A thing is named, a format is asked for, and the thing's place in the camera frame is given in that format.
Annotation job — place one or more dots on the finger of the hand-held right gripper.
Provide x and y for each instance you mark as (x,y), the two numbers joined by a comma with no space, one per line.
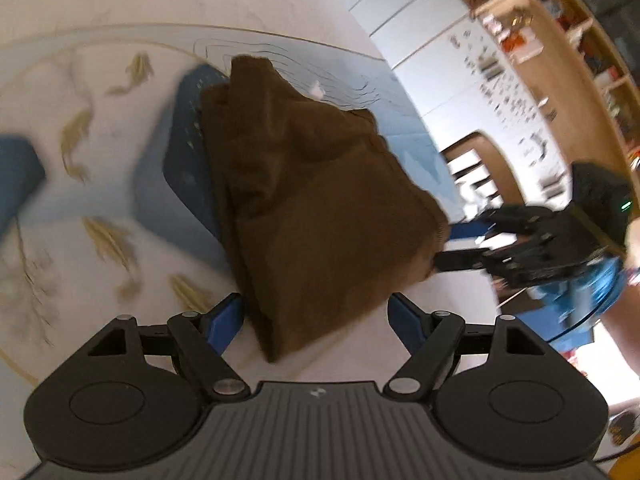
(462,259)
(470,230)

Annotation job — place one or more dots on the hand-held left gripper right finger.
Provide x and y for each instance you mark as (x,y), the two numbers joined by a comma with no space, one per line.
(402,317)

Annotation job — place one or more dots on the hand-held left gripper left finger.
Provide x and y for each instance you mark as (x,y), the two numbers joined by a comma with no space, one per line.
(225,324)

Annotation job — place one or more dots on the brown garment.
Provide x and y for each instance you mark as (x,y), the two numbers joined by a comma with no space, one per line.
(310,210)

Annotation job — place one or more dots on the person's right forearm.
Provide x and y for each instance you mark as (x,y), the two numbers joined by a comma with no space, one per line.
(625,330)

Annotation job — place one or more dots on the blue cloth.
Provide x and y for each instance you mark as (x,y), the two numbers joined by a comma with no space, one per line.
(590,290)

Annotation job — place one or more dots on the large wooden chair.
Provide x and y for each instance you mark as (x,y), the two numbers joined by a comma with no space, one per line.
(480,140)

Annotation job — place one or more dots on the cluster of small stickers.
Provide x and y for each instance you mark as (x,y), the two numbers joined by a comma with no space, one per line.
(505,105)

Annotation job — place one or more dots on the white cabinets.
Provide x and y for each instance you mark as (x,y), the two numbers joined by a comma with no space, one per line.
(425,60)

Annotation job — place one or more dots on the white paper scrap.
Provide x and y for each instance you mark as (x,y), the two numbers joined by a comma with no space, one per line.
(317,91)

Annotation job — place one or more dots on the wooden bookshelf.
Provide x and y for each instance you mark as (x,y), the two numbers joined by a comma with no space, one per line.
(550,5)

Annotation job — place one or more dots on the printed white blue tablecloth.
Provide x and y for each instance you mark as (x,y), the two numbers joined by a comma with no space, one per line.
(100,135)

